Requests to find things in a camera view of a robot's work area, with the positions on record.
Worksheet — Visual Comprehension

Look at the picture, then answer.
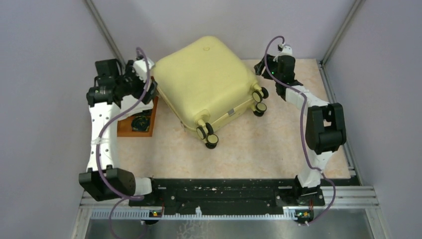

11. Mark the brown wooden tray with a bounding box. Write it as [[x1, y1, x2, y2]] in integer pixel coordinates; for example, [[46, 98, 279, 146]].
[[117, 80, 158, 137]]

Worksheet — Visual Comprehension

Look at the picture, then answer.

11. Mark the dark round patterned item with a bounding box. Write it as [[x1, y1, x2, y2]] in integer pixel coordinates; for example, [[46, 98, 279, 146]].
[[131, 116, 150, 132]]

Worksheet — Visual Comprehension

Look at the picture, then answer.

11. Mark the left corner aluminium post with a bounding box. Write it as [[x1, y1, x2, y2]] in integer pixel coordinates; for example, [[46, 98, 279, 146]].
[[83, 0, 126, 71]]

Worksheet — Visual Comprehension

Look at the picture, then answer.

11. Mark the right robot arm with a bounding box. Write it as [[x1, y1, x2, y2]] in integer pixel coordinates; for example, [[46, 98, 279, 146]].
[[254, 54, 346, 205]]

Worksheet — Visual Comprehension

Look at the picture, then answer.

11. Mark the right corner aluminium post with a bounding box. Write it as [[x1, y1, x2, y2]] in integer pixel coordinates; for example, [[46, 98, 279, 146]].
[[320, 0, 366, 68]]

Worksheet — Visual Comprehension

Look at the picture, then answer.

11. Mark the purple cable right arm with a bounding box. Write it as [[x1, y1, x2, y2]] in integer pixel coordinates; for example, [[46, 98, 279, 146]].
[[263, 35, 337, 228]]

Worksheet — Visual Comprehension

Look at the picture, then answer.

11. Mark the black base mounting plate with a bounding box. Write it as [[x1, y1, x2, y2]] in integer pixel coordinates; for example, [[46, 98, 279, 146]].
[[128, 179, 331, 223]]

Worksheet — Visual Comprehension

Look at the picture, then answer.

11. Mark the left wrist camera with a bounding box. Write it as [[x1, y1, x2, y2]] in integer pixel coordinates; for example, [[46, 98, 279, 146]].
[[133, 57, 155, 83]]

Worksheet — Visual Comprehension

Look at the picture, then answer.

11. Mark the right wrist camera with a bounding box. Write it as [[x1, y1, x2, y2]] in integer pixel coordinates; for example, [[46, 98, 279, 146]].
[[278, 43, 293, 57]]

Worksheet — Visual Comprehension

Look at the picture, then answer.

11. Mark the corner aluminium post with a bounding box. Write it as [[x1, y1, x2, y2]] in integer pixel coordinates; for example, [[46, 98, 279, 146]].
[[320, 0, 366, 68], [83, 0, 126, 71]]

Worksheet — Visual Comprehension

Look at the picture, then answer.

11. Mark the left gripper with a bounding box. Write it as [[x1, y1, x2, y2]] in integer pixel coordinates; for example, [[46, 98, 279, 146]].
[[116, 60, 158, 105]]

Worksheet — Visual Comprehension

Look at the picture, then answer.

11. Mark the aluminium rail frame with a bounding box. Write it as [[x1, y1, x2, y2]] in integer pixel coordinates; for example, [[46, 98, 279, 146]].
[[70, 59, 393, 239]]

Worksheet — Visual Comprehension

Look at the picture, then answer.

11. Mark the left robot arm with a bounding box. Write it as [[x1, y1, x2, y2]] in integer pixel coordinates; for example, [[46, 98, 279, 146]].
[[78, 56, 160, 206]]

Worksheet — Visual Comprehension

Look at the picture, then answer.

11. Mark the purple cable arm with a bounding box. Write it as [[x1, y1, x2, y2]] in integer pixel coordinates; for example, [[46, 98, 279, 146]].
[[96, 46, 152, 239], [263, 35, 337, 228]]

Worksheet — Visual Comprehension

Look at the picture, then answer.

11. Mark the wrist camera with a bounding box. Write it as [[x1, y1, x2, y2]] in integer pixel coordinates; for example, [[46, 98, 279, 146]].
[[133, 57, 155, 83], [278, 43, 293, 57]]

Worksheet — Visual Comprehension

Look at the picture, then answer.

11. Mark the yellow hard-shell suitcase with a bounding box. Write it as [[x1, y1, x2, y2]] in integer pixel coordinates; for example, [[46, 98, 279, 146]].
[[152, 36, 269, 149]]

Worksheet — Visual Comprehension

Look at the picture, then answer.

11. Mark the white folded cloth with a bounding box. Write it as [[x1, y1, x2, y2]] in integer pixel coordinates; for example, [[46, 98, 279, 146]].
[[121, 95, 154, 116]]

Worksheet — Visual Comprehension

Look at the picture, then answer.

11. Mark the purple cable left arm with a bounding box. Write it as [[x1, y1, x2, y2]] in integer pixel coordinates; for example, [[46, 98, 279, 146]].
[[96, 46, 152, 239]]

